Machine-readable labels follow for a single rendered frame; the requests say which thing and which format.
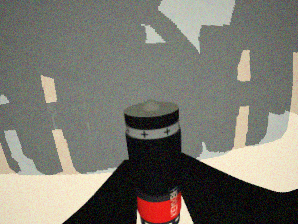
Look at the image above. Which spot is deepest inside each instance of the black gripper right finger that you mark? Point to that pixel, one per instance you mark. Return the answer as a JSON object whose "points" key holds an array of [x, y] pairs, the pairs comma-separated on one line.
{"points": [[213, 197]]}

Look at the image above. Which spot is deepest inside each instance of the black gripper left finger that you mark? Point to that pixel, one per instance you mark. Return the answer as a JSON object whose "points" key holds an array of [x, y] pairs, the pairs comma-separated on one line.
{"points": [[115, 202]]}

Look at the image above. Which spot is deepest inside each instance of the black cylindrical battery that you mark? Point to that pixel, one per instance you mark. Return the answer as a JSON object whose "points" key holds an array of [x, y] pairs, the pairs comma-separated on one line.
{"points": [[153, 136]]}

